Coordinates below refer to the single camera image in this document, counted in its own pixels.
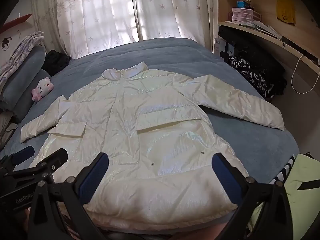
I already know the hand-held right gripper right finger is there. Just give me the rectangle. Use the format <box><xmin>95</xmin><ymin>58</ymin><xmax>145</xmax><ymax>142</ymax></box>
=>
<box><xmin>211</xmin><ymin>152</ymin><xmax>293</xmax><ymax>240</ymax></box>

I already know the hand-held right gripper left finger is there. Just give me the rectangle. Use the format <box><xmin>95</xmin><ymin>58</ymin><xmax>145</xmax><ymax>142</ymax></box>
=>
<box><xmin>27</xmin><ymin>152</ymin><xmax>110</xmax><ymax>240</ymax></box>

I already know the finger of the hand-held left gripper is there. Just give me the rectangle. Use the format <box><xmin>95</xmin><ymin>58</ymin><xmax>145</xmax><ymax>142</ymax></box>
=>
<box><xmin>0</xmin><ymin>145</ymin><xmax>35</xmax><ymax>178</ymax></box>
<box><xmin>5</xmin><ymin>148</ymin><xmax>68</xmax><ymax>188</ymax></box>

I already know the white puffer jacket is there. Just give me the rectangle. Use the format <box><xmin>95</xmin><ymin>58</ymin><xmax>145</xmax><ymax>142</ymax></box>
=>
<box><xmin>20</xmin><ymin>61</ymin><xmax>285</xmax><ymax>227</ymax></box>

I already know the beige pillow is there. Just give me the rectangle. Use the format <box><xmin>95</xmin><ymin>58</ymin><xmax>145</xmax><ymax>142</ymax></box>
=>
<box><xmin>0</xmin><ymin>110</ymin><xmax>19</xmax><ymax>143</ymax></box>

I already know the grey-blue pillow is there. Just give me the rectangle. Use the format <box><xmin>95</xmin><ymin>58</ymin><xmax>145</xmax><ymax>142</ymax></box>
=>
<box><xmin>4</xmin><ymin>44</ymin><xmax>47</xmax><ymax>110</ymax></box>
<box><xmin>14</xmin><ymin>69</ymin><xmax>52</xmax><ymax>123</ymax></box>

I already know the dark white striped cloth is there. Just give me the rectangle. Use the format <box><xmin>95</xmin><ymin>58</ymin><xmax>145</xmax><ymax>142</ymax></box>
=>
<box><xmin>271</xmin><ymin>155</ymin><xmax>297</xmax><ymax>185</ymax></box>

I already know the pink plush cat toy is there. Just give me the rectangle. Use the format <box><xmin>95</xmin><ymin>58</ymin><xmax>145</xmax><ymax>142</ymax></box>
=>
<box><xmin>31</xmin><ymin>77</ymin><xmax>54</xmax><ymax>102</ymax></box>

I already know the light green garment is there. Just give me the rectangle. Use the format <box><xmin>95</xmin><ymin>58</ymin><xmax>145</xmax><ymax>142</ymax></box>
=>
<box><xmin>250</xmin><ymin>154</ymin><xmax>320</xmax><ymax>240</ymax></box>

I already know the black knitted cloth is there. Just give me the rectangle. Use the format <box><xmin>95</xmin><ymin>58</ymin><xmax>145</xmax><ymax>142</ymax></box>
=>
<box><xmin>41</xmin><ymin>49</ymin><xmax>72</xmax><ymax>77</ymax></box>

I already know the folded purple floral blanket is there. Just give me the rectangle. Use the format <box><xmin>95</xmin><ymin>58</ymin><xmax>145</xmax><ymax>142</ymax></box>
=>
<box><xmin>0</xmin><ymin>31</ymin><xmax>45</xmax><ymax>88</ymax></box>

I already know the black white patterned cloth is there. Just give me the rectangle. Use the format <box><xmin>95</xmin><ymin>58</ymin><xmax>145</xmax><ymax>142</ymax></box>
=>
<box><xmin>229</xmin><ymin>55</ymin><xmax>275</xmax><ymax>99</ymax></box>

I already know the white cardboard box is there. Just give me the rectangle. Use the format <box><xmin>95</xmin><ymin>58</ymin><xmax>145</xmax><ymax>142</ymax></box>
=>
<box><xmin>212</xmin><ymin>37</ymin><xmax>235</xmax><ymax>57</ymax></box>

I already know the white floral curtain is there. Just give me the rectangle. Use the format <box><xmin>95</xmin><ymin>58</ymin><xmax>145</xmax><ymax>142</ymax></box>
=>
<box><xmin>132</xmin><ymin>0</ymin><xmax>220</xmax><ymax>49</ymax></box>
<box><xmin>31</xmin><ymin>0</ymin><xmax>139</xmax><ymax>55</ymax></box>

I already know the stack of papers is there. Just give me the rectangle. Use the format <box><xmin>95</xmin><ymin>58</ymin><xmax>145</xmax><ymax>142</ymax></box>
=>
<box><xmin>239</xmin><ymin>20</ymin><xmax>283</xmax><ymax>39</ymax></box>

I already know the pink mini drawer unit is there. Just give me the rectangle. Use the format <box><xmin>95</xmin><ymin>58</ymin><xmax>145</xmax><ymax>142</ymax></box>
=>
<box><xmin>231</xmin><ymin>7</ymin><xmax>262</xmax><ymax>23</ymax></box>

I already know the yellow cloth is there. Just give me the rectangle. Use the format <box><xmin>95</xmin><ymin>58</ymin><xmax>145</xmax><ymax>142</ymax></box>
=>
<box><xmin>276</xmin><ymin>0</ymin><xmax>296</xmax><ymax>26</ymax></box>

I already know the face wall sticker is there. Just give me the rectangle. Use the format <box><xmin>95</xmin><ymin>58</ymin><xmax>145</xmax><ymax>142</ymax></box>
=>
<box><xmin>1</xmin><ymin>36</ymin><xmax>13</xmax><ymax>52</ymax></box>

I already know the red wall shelf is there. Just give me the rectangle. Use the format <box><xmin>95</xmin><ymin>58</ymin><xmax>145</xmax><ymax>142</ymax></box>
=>
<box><xmin>0</xmin><ymin>14</ymin><xmax>33</xmax><ymax>34</ymax></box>

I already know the white cable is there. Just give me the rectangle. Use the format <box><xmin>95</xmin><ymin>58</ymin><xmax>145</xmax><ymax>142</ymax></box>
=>
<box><xmin>291</xmin><ymin>54</ymin><xmax>315</xmax><ymax>95</ymax></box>

